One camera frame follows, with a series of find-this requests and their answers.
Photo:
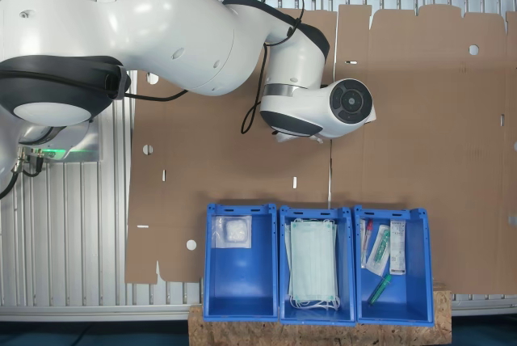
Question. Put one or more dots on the clear cotton packet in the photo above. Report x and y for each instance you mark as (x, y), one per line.
(234, 233)

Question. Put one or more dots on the brown cardboard sheet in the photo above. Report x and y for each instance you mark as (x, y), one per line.
(424, 160)
(182, 160)

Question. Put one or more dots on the pale green face mask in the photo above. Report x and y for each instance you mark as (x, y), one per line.
(287, 249)
(313, 261)

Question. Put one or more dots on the red-capped tube packet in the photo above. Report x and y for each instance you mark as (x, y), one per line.
(366, 241)

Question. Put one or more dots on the green tube in clear packet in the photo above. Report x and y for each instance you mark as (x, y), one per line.
(379, 249)

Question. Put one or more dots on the blue plastic bin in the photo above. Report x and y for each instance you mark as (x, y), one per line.
(404, 301)
(315, 314)
(242, 281)

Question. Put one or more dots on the white printed flat packet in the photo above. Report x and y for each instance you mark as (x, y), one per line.
(398, 249)

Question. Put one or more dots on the loose green tube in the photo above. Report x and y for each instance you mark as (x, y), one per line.
(379, 290)

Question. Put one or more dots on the chipboard wooden plank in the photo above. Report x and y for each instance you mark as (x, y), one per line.
(323, 334)

